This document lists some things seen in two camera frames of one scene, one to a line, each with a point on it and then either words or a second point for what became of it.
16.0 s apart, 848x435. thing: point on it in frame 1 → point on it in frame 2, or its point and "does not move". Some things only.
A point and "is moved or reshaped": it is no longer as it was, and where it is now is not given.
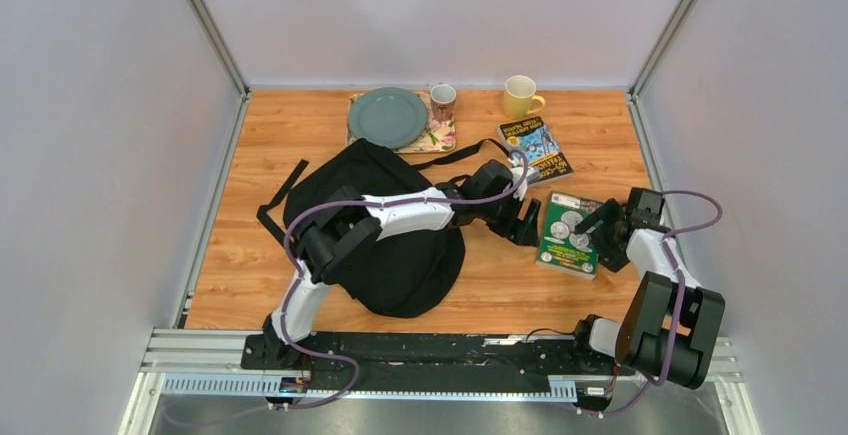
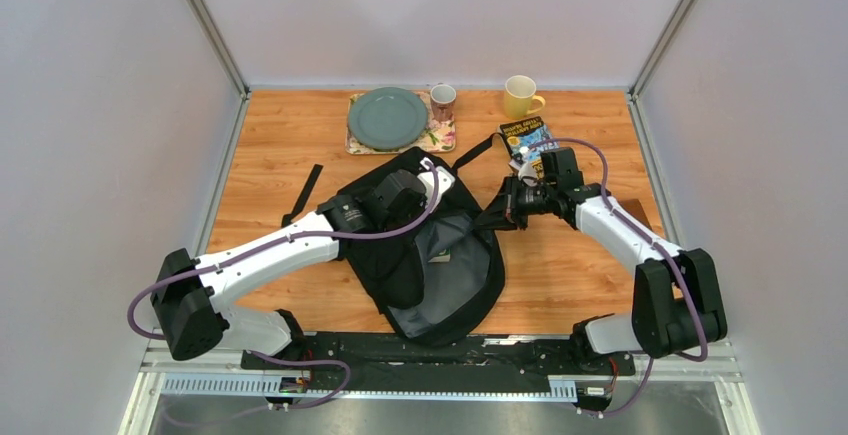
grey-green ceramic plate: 391,116 does not move
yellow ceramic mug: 519,91 does not move
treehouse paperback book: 532,137 does not move
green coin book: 562,249 → 444,256
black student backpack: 397,276 is moved or reshaped
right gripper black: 606,210 → 504,214
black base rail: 436,362 does not move
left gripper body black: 501,215 → 414,216
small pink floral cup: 442,98 does not move
